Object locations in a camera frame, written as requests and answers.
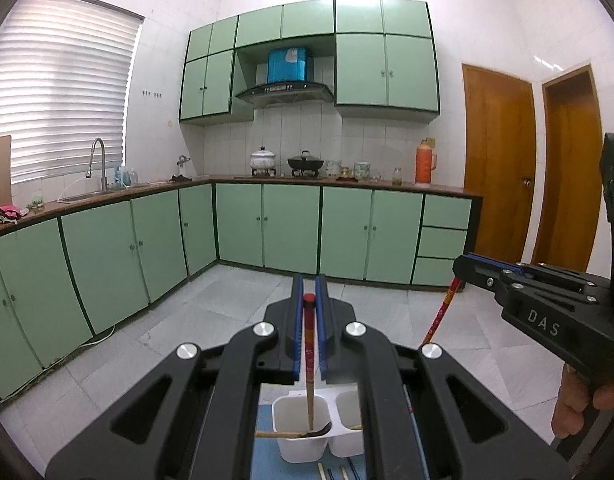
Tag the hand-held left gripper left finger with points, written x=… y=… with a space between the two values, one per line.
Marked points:
x=298 y=325

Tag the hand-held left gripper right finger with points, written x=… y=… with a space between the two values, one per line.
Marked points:
x=323 y=330

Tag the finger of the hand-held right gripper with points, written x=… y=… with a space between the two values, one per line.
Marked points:
x=537 y=285
x=502 y=265

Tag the black spoon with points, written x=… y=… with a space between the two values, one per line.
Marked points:
x=321 y=430

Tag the plain bamboo chopstick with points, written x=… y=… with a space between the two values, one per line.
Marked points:
x=282 y=434

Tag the white two-compartment utensil holder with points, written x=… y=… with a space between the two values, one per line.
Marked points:
x=292 y=447

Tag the dark blue chopstick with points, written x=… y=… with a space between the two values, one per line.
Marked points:
x=332 y=473
x=355 y=471

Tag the person's right hand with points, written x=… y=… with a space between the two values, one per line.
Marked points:
x=572 y=410

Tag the brown wooden door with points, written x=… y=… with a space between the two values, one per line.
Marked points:
x=497 y=160
x=567 y=175

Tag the orange thermos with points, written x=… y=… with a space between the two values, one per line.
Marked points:
x=425 y=165

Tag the small glass jar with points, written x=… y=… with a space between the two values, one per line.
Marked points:
x=397 y=177

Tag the blue mat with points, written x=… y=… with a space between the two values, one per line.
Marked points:
x=267 y=467

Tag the gas stove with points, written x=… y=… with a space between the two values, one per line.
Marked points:
x=263 y=173

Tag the black wok with lid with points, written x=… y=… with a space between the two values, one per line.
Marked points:
x=305 y=162

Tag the patterned mug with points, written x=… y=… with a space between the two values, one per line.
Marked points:
x=362 y=170

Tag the white pot with lid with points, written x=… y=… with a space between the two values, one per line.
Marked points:
x=263 y=160

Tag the green base cabinets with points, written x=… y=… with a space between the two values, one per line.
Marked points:
x=112 y=250

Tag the clear plastic bottle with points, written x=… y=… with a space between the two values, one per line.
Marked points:
x=119 y=176
x=132 y=176

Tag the range hood with blue chimney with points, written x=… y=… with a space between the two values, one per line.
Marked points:
x=287 y=92

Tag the steel sink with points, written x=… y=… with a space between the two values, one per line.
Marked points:
x=87 y=195

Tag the metal kitchen faucet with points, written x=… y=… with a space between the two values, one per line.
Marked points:
x=103 y=170

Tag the small green plant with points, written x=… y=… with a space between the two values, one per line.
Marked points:
x=36 y=205

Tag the red cloth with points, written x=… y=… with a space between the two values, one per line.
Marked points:
x=9 y=211

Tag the white window blind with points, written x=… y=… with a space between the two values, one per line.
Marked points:
x=62 y=85

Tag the green wall cabinets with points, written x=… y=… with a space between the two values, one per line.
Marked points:
x=409 y=70

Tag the row of wall hooks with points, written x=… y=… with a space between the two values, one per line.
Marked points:
x=152 y=93

